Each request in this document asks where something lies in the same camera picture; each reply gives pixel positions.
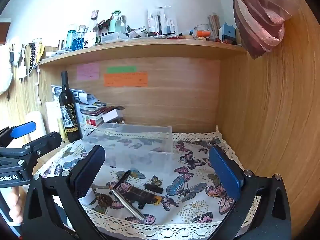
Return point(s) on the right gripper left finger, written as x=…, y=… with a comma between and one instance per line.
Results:
x=52, y=208

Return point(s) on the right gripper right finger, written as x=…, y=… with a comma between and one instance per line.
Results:
x=272, y=218

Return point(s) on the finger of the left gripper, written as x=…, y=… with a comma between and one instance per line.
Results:
x=8, y=134
x=36, y=148

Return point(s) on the silver metal pen tube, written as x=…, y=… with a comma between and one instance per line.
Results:
x=128, y=206

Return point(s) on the black orange electronic board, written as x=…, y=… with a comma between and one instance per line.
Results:
x=142, y=197

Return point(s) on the small black clip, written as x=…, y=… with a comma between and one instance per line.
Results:
x=153, y=188

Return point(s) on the silver key with keyring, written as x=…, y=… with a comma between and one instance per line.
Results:
x=93, y=186

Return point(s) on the person's left hand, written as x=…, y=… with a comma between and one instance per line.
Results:
x=15, y=206

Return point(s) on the dark wine bottle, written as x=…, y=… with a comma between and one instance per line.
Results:
x=67, y=106

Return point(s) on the stack of books and papers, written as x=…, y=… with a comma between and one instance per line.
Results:
x=89, y=110

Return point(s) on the small white box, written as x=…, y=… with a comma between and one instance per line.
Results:
x=112, y=115

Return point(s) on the small pine cone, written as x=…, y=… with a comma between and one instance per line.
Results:
x=104, y=200

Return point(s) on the pink sticky note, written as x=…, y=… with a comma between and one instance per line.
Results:
x=88, y=72

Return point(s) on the butterfly print tablecloth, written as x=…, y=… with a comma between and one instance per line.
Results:
x=154, y=183

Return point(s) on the clear plastic storage box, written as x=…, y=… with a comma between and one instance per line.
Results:
x=142, y=148

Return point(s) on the orange sticky note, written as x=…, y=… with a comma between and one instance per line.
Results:
x=137, y=79

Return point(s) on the green sticky note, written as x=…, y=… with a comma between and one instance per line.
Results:
x=121, y=69

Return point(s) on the blue glass bottle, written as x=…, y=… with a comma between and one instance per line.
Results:
x=78, y=38

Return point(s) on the green pump bottle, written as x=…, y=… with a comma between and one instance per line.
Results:
x=117, y=22

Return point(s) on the wooden shelf board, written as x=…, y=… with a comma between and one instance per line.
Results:
x=147, y=48

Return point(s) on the white packaged toothbrush box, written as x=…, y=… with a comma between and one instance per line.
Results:
x=162, y=20

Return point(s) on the blue pencil sharpener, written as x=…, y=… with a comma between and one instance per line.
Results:
x=227, y=34

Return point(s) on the jar of sticks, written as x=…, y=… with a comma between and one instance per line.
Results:
x=214, y=24

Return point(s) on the pink brown curtain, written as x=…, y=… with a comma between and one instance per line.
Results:
x=261, y=23

